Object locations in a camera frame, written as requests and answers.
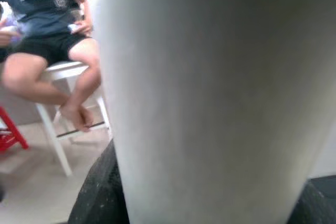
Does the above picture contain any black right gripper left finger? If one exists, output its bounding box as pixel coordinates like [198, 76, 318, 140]
[67, 140, 130, 224]

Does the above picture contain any red stool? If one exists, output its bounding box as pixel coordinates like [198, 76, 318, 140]
[0, 105, 30, 152]

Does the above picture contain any white wooden stool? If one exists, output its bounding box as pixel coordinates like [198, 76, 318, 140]
[35, 60, 113, 177]

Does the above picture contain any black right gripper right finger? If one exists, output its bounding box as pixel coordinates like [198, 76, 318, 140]
[290, 184, 336, 224]

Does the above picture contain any white plastic table leg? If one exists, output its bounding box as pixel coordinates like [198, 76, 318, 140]
[97, 0, 336, 224]

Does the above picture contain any seated person dark shirt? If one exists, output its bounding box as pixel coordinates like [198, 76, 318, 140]
[0, 0, 102, 133]

